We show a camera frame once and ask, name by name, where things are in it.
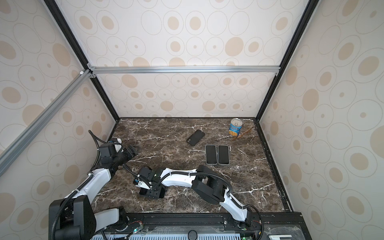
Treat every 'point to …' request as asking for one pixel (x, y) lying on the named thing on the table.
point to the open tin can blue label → (235, 125)
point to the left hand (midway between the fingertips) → (139, 146)
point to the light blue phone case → (211, 154)
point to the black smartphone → (156, 193)
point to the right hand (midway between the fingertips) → (154, 189)
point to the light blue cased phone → (223, 155)
